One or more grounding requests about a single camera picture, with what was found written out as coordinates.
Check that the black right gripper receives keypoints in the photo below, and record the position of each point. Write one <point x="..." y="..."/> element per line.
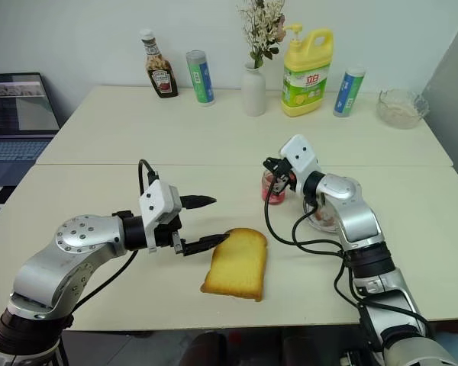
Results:
<point x="286" y="167"/>

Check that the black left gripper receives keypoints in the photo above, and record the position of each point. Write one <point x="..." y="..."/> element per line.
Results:
<point x="167" y="234"/>

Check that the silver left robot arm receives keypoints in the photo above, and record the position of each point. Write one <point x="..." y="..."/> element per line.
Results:
<point x="76" y="244"/>

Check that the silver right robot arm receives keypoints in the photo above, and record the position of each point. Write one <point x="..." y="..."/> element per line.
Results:
<point x="360" y="221"/>

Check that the glass jar of red jam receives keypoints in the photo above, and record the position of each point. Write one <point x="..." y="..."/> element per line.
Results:
<point x="267" y="196"/>

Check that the toasted bread slice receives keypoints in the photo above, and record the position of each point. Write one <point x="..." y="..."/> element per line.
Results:
<point x="236" y="267"/>

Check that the small clear glass dish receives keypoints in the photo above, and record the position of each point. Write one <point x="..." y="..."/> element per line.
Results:
<point x="320" y="223"/>

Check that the white ceramic vase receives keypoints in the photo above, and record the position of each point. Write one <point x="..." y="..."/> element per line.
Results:
<point x="253" y="93"/>

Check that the yellow detergent pump bottle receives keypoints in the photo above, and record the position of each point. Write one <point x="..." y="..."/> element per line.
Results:
<point x="305" y="80"/>

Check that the green blue cylindrical can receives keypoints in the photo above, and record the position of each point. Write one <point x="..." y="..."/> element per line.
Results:
<point x="348" y="93"/>
<point x="200" y="78"/>

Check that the clear glass bowl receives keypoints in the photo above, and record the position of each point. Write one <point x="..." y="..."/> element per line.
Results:
<point x="402" y="112"/>

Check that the dried flower bouquet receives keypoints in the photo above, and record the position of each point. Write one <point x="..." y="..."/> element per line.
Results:
<point x="260" y="30"/>

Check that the ketchup bottle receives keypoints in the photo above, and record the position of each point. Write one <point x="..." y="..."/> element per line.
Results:
<point x="161" y="76"/>

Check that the open laptop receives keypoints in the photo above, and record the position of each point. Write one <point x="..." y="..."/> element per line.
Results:
<point x="15" y="110"/>

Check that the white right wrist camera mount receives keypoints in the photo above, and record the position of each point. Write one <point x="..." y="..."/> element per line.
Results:
<point x="303" y="156"/>

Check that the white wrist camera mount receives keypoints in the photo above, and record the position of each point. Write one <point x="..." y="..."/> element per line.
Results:
<point x="303" y="156"/>
<point x="158" y="198"/>

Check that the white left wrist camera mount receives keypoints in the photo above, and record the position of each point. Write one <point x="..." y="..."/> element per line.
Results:
<point x="158" y="198"/>

